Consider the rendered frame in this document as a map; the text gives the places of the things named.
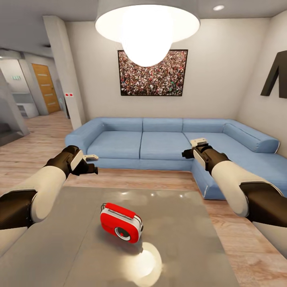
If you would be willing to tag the room light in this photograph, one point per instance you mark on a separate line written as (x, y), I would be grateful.
(184, 15)

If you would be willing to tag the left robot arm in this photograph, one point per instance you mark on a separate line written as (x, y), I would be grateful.
(30, 201)

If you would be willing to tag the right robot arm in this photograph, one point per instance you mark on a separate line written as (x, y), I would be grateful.
(247, 194)

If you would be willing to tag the radio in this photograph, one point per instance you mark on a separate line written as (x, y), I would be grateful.
(121, 222)

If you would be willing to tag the door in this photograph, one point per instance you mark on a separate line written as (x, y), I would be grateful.
(47, 88)

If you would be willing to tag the coffee table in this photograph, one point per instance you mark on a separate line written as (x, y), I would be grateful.
(178, 247)

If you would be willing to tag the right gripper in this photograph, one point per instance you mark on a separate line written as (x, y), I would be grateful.
(188, 153)

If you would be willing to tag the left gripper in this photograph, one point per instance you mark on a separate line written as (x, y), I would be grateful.
(86, 169)

